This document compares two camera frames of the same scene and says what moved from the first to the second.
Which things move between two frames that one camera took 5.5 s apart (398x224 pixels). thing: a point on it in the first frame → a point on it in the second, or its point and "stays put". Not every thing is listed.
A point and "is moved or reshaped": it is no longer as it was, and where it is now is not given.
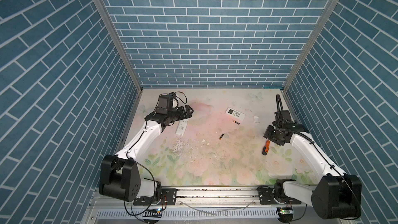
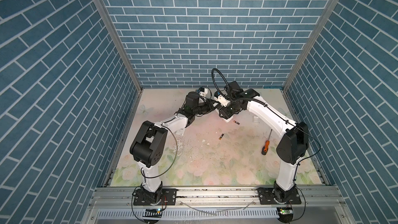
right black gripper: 267,134 → 224,113
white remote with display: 235,113 is moved or reshaped
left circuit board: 153,212 stays put
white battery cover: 256,119 stays put
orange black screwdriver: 266,148 stays put
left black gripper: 182,115 → 208,102
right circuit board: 286,211 stays put
